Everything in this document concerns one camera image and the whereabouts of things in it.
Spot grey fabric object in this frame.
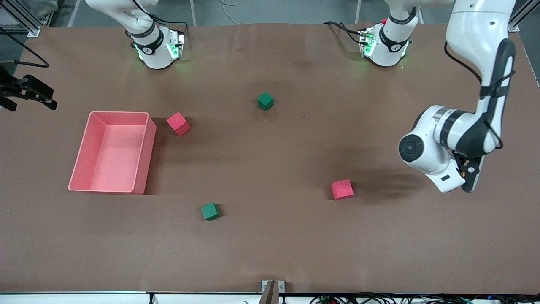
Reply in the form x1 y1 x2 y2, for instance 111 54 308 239
26 0 59 18

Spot pink plastic tray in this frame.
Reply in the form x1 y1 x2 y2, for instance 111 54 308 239
68 111 157 195

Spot pink cube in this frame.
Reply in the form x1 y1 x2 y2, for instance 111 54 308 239
331 179 354 201
166 112 192 136

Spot green cube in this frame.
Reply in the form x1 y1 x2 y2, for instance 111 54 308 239
201 202 220 221
257 92 275 111

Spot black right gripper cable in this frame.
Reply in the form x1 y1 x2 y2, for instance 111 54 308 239
0 27 50 68

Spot black right arm base cable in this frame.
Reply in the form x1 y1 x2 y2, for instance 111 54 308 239
131 0 189 43

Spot black arm base cable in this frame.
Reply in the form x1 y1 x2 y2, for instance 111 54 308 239
131 0 189 43
323 20 367 46

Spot tangled black cable bundle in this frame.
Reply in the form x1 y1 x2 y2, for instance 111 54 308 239
309 291 540 304

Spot black left arm base cable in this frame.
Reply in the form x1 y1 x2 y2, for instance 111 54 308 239
323 20 367 46

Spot brown post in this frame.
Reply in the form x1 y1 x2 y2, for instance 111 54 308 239
258 281 280 304

